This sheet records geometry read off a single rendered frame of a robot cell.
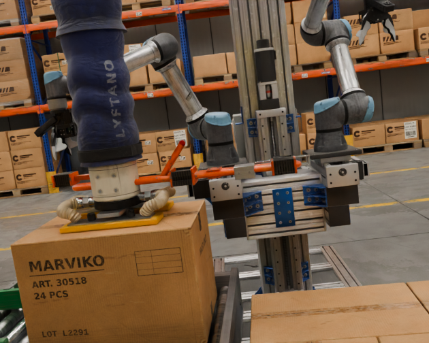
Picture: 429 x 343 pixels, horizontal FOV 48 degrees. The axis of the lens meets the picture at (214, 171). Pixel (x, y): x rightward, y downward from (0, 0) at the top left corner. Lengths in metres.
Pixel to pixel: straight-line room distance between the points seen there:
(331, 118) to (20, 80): 7.74
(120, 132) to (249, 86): 0.88
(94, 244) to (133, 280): 0.17
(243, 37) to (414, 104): 8.67
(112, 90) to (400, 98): 9.39
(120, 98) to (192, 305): 0.72
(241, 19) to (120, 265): 1.31
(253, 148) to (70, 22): 1.11
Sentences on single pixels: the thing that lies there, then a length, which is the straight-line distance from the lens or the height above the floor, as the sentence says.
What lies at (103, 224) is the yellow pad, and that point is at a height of 0.97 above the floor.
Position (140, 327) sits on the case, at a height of 0.63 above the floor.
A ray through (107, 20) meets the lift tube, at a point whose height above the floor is 1.63.
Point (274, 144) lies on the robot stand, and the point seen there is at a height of 1.09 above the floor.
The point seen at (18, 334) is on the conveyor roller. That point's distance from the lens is 2.12.
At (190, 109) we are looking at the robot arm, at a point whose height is 1.30.
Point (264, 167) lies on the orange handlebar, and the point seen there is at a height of 1.09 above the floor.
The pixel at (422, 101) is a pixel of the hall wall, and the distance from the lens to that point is 10.92.
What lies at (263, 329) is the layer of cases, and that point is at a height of 0.54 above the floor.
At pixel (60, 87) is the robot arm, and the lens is 2.08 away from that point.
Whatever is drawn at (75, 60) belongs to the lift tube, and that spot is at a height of 1.51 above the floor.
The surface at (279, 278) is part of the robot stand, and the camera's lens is 2.44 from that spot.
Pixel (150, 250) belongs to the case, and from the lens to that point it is 1.58.
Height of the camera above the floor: 1.33
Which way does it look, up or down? 8 degrees down
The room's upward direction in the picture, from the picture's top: 7 degrees counter-clockwise
